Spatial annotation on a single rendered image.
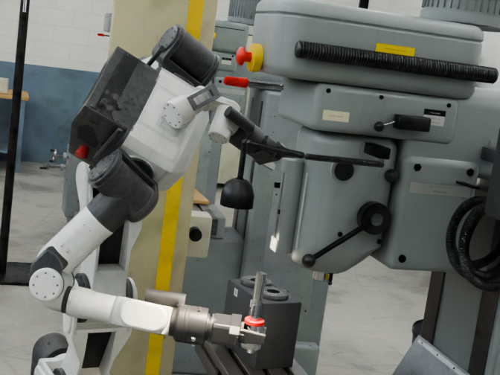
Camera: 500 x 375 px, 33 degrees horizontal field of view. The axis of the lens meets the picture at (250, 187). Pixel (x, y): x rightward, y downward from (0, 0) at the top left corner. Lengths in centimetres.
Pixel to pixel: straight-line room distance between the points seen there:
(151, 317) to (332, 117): 62
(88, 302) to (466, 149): 92
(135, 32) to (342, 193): 185
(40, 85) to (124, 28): 732
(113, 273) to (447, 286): 92
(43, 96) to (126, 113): 876
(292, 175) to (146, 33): 176
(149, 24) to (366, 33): 186
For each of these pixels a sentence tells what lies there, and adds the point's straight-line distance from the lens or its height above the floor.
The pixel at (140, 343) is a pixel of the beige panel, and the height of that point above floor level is 45.
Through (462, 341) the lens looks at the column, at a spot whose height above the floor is 115.
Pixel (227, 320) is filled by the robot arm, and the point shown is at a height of 115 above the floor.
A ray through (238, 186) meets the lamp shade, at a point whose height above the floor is 149.
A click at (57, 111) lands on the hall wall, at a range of 1083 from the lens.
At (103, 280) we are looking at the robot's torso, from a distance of 243.
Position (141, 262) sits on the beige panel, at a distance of 367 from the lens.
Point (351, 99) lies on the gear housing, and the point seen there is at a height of 170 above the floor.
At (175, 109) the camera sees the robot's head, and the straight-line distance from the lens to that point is 198.
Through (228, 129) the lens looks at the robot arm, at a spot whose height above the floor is 154.
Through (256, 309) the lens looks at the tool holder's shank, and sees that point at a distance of 198.
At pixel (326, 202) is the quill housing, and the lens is 183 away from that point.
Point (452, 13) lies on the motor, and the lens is 193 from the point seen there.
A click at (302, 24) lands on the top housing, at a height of 184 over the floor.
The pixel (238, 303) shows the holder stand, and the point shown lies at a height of 108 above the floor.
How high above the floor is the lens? 179
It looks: 9 degrees down
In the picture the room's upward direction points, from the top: 8 degrees clockwise
